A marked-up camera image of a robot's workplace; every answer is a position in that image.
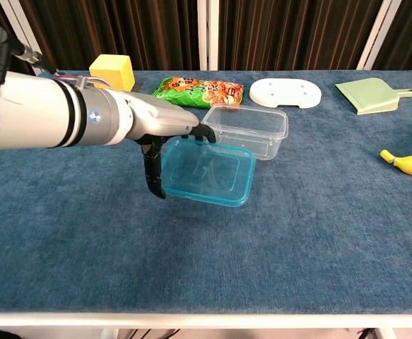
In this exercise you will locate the blue felt table cloth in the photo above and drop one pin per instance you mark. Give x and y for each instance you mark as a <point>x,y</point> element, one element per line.
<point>262,247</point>

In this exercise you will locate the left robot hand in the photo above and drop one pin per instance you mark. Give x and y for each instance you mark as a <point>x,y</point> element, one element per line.
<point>159,118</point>

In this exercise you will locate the white oval plastic board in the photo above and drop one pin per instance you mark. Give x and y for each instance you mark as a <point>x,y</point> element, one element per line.
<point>285,92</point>

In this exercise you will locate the dark pleated curtain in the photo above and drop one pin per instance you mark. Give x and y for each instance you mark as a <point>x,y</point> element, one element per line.
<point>121,31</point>

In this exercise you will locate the yellow cube block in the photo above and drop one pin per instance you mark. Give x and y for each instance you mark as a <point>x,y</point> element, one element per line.
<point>115,72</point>

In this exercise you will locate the white frame post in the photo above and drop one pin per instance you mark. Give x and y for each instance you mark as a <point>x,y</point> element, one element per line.
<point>380,35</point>
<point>18,28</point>
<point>208,35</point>

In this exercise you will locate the clear plastic container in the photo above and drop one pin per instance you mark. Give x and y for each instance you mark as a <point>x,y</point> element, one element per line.
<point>258,123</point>

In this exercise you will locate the green orange snack bag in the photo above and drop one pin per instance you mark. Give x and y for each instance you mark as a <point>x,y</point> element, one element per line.
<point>195,92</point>

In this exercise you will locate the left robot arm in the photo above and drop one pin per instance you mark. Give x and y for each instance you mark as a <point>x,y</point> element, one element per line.
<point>39,113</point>

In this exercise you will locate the blue translucent plastic lid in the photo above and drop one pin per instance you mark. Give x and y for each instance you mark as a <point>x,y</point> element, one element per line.
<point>205,173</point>

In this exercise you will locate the pale green dustpan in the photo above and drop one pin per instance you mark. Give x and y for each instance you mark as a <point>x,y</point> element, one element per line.
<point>368,95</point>

